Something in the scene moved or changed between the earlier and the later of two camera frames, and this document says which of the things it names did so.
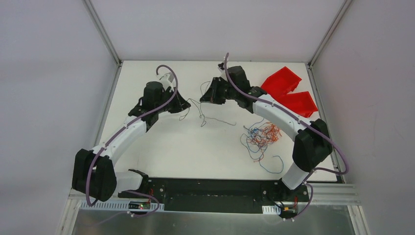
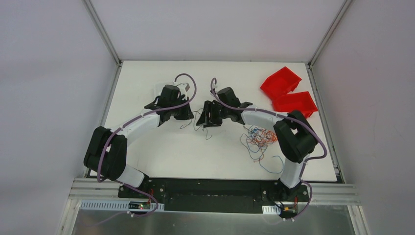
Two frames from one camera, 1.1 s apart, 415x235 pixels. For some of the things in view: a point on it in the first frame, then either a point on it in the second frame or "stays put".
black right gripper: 213,91 to 211,112
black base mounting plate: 216,195 stays put
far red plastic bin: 280,83 stays put
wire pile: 203,118 to 193,119
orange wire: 270,133 stays put
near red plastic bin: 300,103 stays put
